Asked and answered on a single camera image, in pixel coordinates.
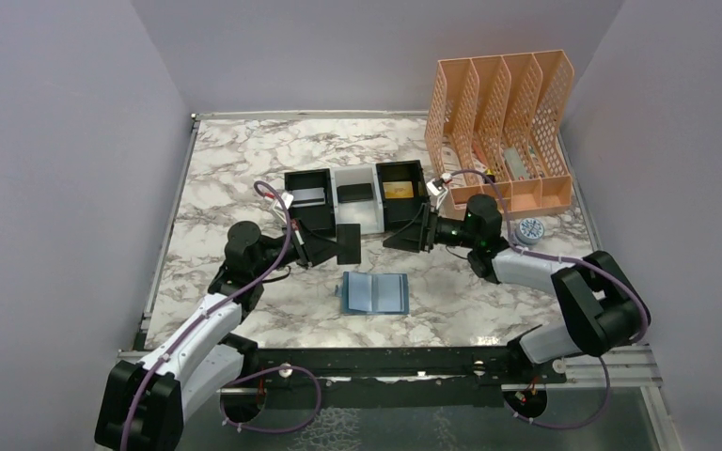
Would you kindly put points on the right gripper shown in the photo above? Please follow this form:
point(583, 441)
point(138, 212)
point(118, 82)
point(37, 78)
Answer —
point(411, 237)

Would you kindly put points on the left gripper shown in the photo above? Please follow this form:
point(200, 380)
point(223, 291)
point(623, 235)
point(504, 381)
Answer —
point(309, 247)

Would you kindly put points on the blue card holder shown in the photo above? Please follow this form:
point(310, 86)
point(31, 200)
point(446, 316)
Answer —
point(364, 293)

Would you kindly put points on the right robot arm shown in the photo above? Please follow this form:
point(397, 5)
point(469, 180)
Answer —
point(600, 310)

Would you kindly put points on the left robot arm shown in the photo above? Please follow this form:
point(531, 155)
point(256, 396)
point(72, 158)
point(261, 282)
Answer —
point(145, 404)

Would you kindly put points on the black white card tray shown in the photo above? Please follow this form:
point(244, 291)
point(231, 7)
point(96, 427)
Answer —
point(380, 197)

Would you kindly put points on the gold credit card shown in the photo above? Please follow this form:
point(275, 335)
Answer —
point(398, 190)

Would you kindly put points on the white magnetic stripe card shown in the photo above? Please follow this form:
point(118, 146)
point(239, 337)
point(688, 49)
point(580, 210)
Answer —
point(308, 197)

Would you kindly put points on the black credit card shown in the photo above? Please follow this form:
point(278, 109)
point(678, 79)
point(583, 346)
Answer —
point(358, 192)

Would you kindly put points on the white labelled box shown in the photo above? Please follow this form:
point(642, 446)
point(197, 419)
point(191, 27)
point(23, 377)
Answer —
point(451, 163)

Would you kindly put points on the orange file organizer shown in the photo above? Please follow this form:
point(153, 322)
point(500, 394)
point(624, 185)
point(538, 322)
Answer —
point(485, 104)

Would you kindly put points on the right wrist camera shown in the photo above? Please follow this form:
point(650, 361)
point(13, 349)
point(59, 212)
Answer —
point(438, 189)

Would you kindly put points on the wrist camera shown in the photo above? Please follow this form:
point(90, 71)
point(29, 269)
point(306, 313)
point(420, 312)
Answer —
point(279, 202)
point(438, 189)

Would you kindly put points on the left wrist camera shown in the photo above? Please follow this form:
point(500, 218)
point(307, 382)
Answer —
point(279, 202)

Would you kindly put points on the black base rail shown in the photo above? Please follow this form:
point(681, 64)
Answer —
point(372, 378)

